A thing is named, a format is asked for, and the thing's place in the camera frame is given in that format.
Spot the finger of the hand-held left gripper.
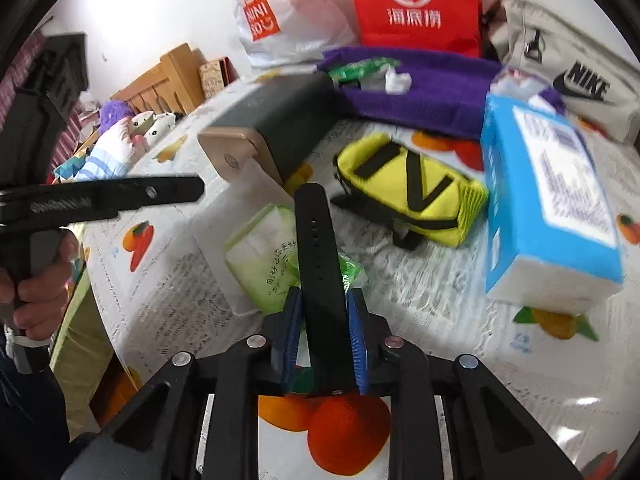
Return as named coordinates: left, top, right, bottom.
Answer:
left=90, top=175, right=206, bottom=209

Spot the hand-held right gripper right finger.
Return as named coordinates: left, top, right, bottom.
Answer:
left=347, top=287, right=581, bottom=480

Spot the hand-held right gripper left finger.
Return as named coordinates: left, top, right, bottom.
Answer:
left=60, top=287, right=306, bottom=480

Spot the black watch strap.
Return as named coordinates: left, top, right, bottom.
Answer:
left=294, top=183, right=358, bottom=398

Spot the dark green candy packet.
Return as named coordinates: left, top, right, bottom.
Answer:
left=327, top=59, right=401, bottom=86

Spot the person's left forearm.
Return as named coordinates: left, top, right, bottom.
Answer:
left=0, top=327, right=71, bottom=456

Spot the person's left hand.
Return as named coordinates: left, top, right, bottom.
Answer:
left=0, top=230, right=82, bottom=341

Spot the bright green packet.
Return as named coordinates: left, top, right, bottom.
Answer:
left=337, top=252, right=367, bottom=293

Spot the white spotted plush toy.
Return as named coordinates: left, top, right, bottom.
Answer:
left=127, top=110, right=177, bottom=141

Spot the striped quilt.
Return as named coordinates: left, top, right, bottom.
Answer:
left=52, top=120, right=138, bottom=183

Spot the clear plastic bag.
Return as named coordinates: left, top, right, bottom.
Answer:
left=191, top=180, right=301, bottom=317

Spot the pale green wet wipe pack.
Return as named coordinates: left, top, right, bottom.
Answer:
left=223, top=204, right=301, bottom=313

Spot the fruit print tablecloth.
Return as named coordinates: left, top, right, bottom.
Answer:
left=75, top=67, right=640, bottom=480

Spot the purple fluffy cushion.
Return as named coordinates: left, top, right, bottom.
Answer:
left=100, top=101, right=132, bottom=133

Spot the dark furniture piece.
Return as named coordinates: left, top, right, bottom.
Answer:
left=0, top=32, right=88, bottom=188

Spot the wooden headboard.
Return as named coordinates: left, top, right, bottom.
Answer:
left=110, top=42, right=206, bottom=116

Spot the brown patterned box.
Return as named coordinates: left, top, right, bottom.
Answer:
left=198, top=57, right=236, bottom=98

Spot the dark green tea box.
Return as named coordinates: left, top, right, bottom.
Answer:
left=197, top=72, right=338, bottom=186

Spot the blue tissue pack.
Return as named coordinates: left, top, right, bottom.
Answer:
left=480, top=92, right=626, bottom=302

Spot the white plastic shopping bag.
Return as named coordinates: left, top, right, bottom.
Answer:
left=230, top=0, right=358, bottom=66

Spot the purple towel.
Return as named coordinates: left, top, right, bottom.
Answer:
left=316, top=46, right=566, bottom=141

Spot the red paper bag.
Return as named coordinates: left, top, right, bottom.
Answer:
left=342, top=0, right=483, bottom=58

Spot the grey waist bag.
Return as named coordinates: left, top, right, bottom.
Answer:
left=482, top=0, right=640, bottom=143

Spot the yellow pouch with black straps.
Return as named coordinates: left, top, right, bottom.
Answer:
left=332, top=132, right=490, bottom=251

